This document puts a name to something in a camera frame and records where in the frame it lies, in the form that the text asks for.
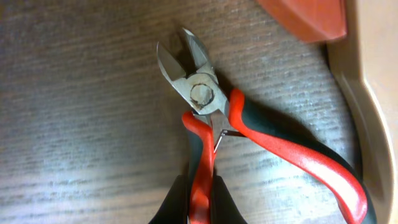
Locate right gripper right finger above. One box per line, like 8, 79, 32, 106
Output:
210, 175, 247, 224

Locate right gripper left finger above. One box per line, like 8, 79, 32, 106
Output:
149, 175, 188, 224

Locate red handled side cutters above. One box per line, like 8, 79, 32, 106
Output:
156, 28, 377, 223

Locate orange scraper wooden handle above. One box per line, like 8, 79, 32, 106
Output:
256, 0, 398, 224

